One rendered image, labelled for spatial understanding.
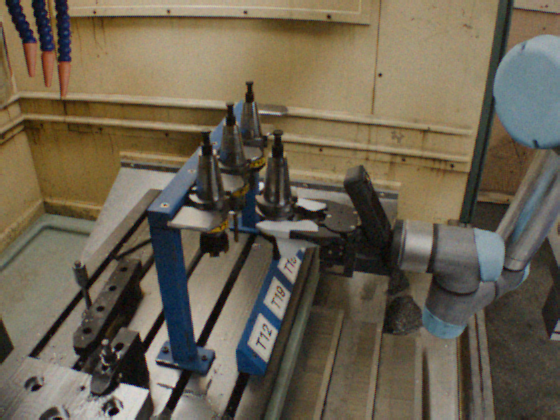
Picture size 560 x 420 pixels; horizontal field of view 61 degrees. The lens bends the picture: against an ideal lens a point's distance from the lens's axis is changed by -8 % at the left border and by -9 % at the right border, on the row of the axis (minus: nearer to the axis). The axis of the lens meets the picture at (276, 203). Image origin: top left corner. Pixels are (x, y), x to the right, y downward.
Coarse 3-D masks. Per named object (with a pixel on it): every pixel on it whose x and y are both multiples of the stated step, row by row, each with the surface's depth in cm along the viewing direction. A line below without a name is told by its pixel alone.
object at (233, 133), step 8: (224, 128) 82; (232, 128) 82; (224, 136) 83; (232, 136) 82; (240, 136) 83; (224, 144) 83; (232, 144) 83; (240, 144) 84; (224, 152) 84; (232, 152) 83; (240, 152) 84; (224, 160) 84; (232, 160) 84; (240, 160) 85
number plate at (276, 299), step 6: (276, 282) 102; (270, 288) 99; (276, 288) 101; (282, 288) 102; (270, 294) 98; (276, 294) 100; (282, 294) 101; (288, 294) 103; (264, 300) 96; (270, 300) 97; (276, 300) 99; (282, 300) 100; (270, 306) 96; (276, 306) 98; (282, 306) 99; (276, 312) 97; (282, 312) 98
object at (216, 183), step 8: (200, 152) 74; (200, 160) 73; (208, 160) 73; (216, 160) 74; (200, 168) 74; (208, 168) 73; (216, 168) 74; (200, 176) 74; (208, 176) 74; (216, 176) 74; (200, 184) 75; (208, 184) 74; (216, 184) 75; (200, 192) 75; (208, 192) 75; (216, 192) 75; (224, 192) 77; (208, 200) 75
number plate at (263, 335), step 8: (256, 320) 92; (264, 320) 93; (256, 328) 90; (264, 328) 92; (272, 328) 94; (256, 336) 89; (264, 336) 91; (272, 336) 93; (256, 344) 88; (264, 344) 90; (272, 344) 91; (256, 352) 87; (264, 352) 89; (264, 360) 88
